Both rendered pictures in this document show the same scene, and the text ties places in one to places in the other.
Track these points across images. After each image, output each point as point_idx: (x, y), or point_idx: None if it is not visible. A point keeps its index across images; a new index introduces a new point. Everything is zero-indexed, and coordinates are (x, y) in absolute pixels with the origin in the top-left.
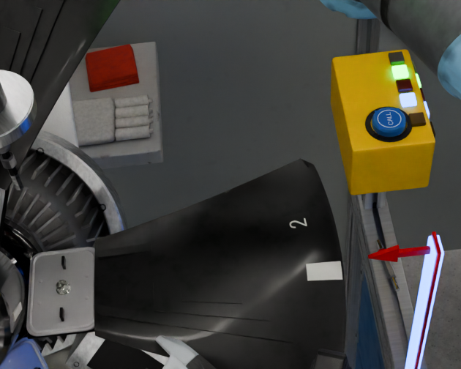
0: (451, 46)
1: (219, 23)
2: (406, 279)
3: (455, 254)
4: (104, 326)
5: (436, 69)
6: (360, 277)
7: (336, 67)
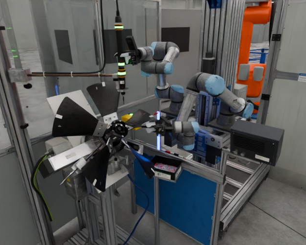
0: (164, 66)
1: None
2: (125, 189)
3: (129, 182)
4: (134, 126)
5: (163, 70)
6: (132, 161)
7: (123, 116)
